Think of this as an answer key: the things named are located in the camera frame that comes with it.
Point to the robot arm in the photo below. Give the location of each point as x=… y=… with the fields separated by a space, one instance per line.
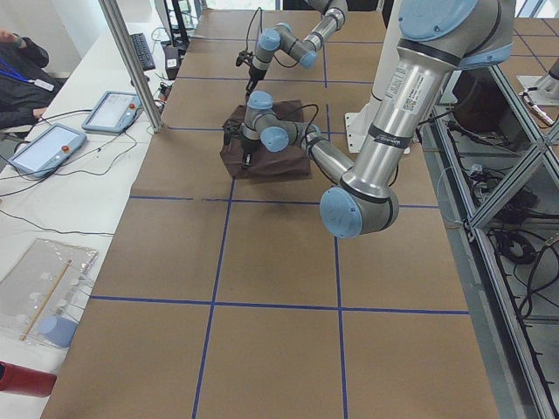
x=437 y=38
x=281 y=38

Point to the light blue cup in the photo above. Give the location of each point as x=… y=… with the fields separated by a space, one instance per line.
x=58 y=330

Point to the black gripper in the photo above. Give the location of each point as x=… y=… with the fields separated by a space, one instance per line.
x=254 y=75
x=248 y=146

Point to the black keyboard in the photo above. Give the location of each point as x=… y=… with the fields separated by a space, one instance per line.
x=142 y=51

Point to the aluminium frame post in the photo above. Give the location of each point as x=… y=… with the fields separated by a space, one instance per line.
x=119 y=30

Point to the red cylinder object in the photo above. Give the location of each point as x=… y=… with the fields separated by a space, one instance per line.
x=20 y=380

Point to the near teach pendant tablet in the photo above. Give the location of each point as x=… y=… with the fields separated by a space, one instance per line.
x=47 y=152

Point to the wooden stick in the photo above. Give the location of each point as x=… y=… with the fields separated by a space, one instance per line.
x=44 y=301

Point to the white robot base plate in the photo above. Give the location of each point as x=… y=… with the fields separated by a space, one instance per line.
x=358 y=125

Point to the seated person in black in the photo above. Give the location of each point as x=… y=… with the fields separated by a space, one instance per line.
x=26 y=89

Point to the far teach pendant tablet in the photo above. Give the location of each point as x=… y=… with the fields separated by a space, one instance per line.
x=113 y=114

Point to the clear plastic bag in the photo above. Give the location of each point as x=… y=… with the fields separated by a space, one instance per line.
x=24 y=286

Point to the aluminium truss frame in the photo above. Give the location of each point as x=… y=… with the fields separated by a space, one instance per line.
x=492 y=149

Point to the teach pendant tablet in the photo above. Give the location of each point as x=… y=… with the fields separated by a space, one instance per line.
x=47 y=152
x=113 y=114

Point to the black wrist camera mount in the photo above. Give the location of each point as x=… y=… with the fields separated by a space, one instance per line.
x=244 y=58
x=232 y=131

